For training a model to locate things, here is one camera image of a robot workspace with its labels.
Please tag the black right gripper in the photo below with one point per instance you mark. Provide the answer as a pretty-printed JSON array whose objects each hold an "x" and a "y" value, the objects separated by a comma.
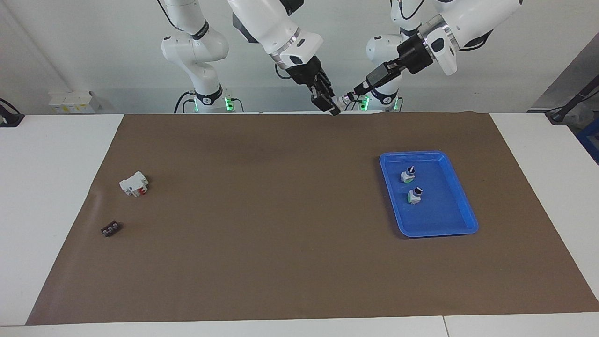
[{"x": 304, "y": 72}]

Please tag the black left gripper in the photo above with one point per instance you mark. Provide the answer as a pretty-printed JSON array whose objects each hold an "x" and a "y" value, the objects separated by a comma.
[{"x": 414, "y": 56}]

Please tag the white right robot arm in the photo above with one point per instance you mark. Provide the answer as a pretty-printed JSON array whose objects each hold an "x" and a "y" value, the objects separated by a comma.
[{"x": 262, "y": 23}]

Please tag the brown table mat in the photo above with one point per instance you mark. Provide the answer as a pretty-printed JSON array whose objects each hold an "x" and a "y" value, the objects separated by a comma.
[{"x": 281, "y": 234}]

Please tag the blue plastic tray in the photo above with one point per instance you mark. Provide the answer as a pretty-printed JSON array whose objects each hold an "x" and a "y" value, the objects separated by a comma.
[{"x": 444, "y": 210}]

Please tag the white red circuit breaker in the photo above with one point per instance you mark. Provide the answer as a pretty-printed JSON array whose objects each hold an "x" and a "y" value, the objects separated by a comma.
[{"x": 132, "y": 184}]

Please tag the blue crate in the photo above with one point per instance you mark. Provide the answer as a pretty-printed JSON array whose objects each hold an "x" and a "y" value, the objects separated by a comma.
[{"x": 590, "y": 145}]

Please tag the small black terminal block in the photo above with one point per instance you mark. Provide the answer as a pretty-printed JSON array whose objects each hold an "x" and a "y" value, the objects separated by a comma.
[{"x": 110, "y": 229}]

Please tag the white box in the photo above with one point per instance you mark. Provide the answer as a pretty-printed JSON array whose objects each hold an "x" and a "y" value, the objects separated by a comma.
[{"x": 72, "y": 102}]

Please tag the white black-knob selector switch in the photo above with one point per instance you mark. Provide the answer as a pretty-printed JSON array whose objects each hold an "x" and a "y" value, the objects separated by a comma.
[{"x": 407, "y": 175}]

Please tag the white switch, lower in tray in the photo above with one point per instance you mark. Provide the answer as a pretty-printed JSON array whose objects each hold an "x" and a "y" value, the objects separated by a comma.
[{"x": 414, "y": 195}]

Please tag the black camera stand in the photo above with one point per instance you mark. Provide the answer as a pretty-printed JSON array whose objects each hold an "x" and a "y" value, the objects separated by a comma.
[{"x": 568, "y": 105}]

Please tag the black clamp mount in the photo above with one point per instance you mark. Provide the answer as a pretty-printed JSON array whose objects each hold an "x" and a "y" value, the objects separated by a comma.
[{"x": 9, "y": 117}]

